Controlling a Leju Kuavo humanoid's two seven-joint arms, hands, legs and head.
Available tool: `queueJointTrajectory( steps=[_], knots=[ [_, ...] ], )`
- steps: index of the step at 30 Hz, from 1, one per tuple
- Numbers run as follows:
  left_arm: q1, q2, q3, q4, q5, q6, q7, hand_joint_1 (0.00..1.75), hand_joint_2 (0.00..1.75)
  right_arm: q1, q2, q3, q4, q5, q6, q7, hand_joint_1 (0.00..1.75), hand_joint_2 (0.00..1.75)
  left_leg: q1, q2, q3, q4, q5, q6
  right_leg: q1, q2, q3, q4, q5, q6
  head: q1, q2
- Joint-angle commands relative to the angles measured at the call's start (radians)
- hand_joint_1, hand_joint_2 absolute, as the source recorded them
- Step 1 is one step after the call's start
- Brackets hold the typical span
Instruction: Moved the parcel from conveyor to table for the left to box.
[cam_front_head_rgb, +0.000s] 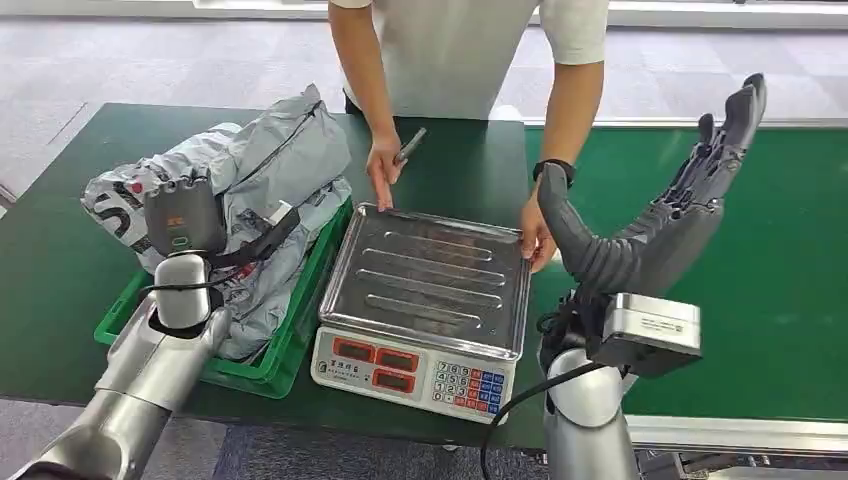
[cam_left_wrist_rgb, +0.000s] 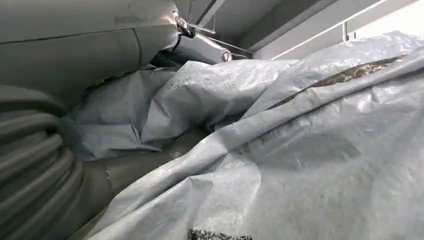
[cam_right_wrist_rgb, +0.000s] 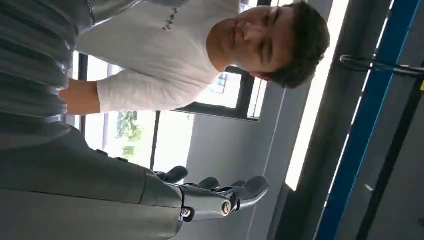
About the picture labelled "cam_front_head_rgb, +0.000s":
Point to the person's right hand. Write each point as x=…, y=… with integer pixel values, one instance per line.
x=383, y=166

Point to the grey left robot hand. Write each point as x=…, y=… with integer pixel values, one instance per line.
x=185, y=218

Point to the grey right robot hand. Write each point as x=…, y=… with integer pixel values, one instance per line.
x=636, y=258

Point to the person's left hand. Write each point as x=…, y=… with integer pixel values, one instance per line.
x=535, y=238

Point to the dark mobile phone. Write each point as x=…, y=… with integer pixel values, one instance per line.
x=411, y=146

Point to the steel scale tray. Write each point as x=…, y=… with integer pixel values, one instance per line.
x=424, y=278

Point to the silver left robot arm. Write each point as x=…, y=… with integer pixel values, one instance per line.
x=132, y=384

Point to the large grey black-print parcel bag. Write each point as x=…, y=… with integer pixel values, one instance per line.
x=116, y=199

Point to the black wristwatch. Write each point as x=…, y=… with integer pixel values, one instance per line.
x=556, y=166

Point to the grey plastic parcel bag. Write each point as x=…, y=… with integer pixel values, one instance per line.
x=265, y=305

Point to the person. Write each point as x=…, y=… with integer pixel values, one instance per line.
x=450, y=53

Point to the green conveyor belt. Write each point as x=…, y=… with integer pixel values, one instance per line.
x=782, y=265

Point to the green plastic crate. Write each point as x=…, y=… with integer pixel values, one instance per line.
x=278, y=371

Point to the white electronic weighing scale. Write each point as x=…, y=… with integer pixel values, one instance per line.
x=411, y=371

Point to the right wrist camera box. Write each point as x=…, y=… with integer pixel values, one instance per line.
x=652, y=331

